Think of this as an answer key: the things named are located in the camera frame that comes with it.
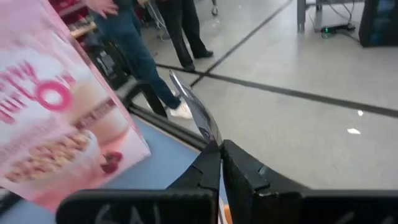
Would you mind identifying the black power strip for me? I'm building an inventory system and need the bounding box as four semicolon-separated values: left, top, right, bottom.
320;23;357;35

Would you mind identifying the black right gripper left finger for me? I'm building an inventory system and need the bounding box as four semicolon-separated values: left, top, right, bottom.
56;141;222;224

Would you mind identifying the dark cabinet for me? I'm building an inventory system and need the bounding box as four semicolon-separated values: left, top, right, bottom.
358;0;398;48

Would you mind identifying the person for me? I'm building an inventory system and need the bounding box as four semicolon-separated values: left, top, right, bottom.
90;0;193;121
155;0;215;72

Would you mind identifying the pink strawberry yogurt cereal box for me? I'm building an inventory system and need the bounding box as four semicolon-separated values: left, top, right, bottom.
0;0;152;214

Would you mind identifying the red shelf with items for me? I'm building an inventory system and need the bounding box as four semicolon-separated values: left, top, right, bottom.
49;0;98;40

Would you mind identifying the silver metal spoon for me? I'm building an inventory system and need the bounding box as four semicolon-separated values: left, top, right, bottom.
169;70;223;147

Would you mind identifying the person's hand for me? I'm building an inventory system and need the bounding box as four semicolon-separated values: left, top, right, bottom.
84;0;119;19

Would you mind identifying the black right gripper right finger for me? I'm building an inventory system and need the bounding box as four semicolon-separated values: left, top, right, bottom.
222;139;398;224

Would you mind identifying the grey metal table leg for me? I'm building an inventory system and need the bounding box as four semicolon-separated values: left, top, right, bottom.
296;0;326;34

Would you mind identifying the black aluminium table frame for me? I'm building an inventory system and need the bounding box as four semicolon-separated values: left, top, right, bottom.
119;77;208;151

